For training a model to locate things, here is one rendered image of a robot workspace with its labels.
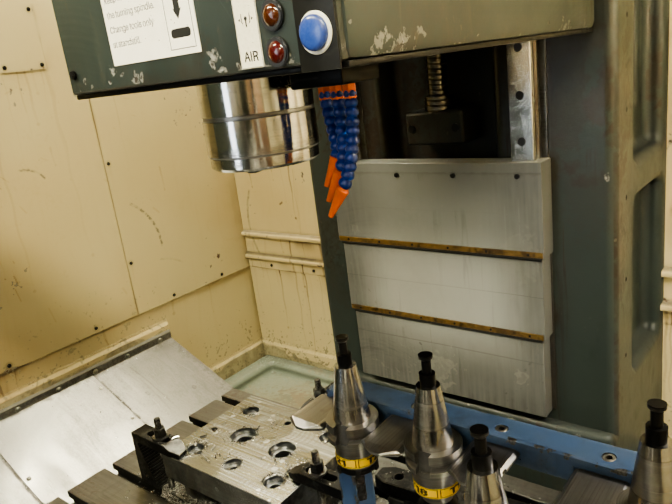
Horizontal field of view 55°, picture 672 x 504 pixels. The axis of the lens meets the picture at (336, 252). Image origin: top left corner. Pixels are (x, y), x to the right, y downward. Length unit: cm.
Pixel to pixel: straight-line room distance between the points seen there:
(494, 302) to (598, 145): 36
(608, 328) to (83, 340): 138
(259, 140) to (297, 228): 126
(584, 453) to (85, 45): 72
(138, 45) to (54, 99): 114
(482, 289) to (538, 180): 26
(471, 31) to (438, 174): 55
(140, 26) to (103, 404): 133
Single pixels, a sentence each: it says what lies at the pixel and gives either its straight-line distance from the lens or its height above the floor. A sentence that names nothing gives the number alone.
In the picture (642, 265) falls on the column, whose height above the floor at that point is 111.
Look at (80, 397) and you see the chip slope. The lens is 195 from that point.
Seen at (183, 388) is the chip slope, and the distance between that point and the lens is 197.
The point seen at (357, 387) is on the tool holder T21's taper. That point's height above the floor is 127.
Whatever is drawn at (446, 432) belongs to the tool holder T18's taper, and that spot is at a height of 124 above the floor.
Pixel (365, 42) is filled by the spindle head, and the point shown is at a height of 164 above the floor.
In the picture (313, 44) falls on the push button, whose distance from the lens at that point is 58.
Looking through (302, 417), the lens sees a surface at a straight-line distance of 81.
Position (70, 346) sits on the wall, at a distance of 196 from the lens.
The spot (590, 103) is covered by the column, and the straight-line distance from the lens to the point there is 119.
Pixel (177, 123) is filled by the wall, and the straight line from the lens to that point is 211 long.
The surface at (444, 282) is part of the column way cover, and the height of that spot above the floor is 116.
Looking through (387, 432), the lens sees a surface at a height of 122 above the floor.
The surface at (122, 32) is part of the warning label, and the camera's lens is 79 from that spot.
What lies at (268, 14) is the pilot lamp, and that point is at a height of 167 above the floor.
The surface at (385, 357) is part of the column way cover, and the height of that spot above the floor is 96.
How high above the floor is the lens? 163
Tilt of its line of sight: 16 degrees down
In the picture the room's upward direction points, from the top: 7 degrees counter-clockwise
